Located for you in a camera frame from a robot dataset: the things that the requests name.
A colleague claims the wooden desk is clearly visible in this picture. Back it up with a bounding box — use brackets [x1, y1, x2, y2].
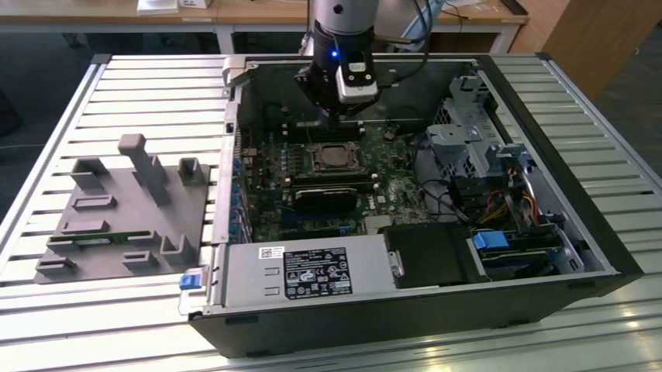
[0, 0, 529, 53]

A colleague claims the metal drive cage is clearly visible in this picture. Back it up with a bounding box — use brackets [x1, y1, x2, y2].
[423, 75, 534, 180]

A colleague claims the blue disk carrier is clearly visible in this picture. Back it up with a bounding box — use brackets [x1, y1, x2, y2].
[471, 230, 511, 253]

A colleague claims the black wire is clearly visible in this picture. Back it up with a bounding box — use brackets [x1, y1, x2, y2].
[417, 177, 473, 226]

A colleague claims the black PC case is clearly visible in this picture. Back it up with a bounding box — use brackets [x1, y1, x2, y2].
[186, 52, 646, 360]

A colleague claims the black graphics card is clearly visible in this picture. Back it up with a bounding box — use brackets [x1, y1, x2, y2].
[292, 186, 359, 215]

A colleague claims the coloured power wire bundle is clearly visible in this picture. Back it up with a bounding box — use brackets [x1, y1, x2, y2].
[478, 166, 542, 233]

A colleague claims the green motherboard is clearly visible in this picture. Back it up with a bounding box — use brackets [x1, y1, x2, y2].
[240, 115, 447, 241]

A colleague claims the silver power supply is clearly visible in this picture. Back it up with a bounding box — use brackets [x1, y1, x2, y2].
[219, 242, 402, 308]

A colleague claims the wooden cabinet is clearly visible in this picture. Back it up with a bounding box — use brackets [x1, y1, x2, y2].
[509, 0, 662, 100]

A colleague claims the CPU socket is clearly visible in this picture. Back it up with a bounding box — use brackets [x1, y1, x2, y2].
[306, 141, 363, 174]

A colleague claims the pale blue teach pendant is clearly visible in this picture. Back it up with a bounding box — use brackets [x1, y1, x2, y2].
[402, 0, 443, 43]

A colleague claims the black fan shroud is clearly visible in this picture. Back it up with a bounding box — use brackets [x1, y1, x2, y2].
[377, 222, 490, 290]

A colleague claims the metal disk bay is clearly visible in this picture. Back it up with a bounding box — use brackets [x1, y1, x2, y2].
[467, 228, 589, 283]

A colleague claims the grey parts rack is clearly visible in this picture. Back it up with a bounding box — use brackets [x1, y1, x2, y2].
[31, 133, 214, 286]

